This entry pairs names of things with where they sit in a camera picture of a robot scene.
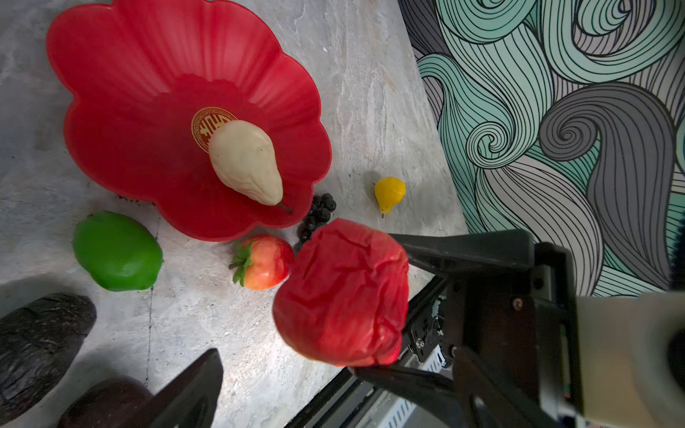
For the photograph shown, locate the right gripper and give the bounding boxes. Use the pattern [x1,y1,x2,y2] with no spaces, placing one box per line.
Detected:
[350,229,578,427]

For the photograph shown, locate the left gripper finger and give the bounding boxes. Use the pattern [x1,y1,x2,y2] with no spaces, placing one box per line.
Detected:
[121,349,223,427]

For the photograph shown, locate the dark brown fake avocado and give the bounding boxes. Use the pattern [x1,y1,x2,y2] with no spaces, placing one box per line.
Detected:
[57,376,153,428]

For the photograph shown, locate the red fake wrinkled fruit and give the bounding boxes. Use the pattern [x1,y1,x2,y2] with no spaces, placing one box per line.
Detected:
[272,219,410,367]

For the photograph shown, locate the small yellow fake pear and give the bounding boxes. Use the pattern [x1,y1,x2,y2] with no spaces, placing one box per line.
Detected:
[374,177,406,216]

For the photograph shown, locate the dark purple fake grapes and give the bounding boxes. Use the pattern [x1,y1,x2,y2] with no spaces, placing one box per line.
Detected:
[297,193,337,244]

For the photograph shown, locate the cream fake pear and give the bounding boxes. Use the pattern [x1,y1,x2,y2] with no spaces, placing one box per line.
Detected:
[209,121,293,213]

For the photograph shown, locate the red flower-shaped fruit bowl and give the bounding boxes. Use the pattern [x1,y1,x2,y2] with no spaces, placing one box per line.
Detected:
[46,1,332,242]

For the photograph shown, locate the red fake strawberry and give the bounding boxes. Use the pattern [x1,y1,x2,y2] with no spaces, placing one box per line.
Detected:
[229,235,295,291]

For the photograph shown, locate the green fake lime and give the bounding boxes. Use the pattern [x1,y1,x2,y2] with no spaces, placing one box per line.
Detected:
[72,210,163,292]

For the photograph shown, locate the white slotted cable duct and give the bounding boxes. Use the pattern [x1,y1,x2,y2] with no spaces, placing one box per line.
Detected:
[364,346,465,427]

